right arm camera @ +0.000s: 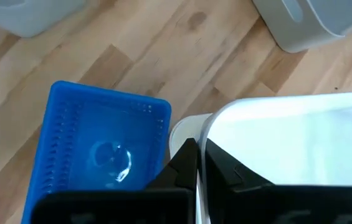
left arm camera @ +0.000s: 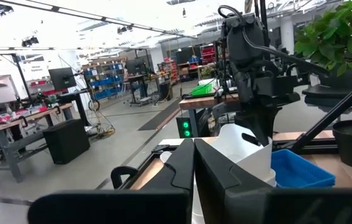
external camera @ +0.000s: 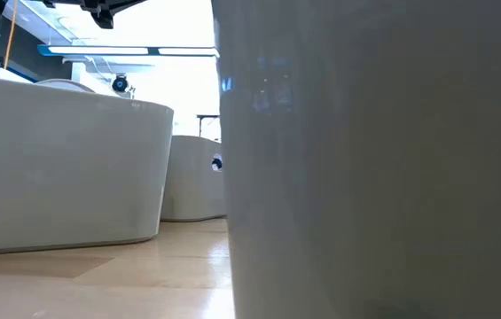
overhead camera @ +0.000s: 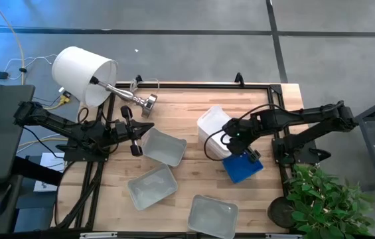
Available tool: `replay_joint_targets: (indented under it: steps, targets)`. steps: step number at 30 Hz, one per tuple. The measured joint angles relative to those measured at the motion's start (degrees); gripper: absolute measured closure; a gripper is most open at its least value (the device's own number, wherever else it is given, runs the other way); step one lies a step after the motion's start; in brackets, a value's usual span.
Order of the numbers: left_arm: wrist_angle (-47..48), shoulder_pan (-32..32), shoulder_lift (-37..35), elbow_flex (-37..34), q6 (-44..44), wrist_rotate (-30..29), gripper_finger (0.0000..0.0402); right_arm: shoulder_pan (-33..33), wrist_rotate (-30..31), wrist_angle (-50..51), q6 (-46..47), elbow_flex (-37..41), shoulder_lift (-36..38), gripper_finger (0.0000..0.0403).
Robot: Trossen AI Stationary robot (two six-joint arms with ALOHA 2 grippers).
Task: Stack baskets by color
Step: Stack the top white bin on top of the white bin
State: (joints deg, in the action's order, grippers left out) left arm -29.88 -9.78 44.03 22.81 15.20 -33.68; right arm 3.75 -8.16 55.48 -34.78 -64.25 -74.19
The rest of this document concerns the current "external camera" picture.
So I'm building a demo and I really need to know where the orange cable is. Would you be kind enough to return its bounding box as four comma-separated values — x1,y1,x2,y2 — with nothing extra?
3,0,20,71

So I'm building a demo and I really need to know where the black desk in background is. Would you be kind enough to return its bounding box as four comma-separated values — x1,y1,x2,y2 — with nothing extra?
195,113,222,139

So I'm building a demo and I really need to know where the white plastic basket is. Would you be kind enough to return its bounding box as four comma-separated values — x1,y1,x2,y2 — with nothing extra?
160,135,228,222
210,0,501,319
0,73,175,257

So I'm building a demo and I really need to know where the table lamp with white shade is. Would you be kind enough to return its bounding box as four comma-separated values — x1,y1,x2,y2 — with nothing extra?
35,73,138,101

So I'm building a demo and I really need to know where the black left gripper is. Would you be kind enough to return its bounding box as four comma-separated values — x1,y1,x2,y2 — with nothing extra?
41,0,149,30

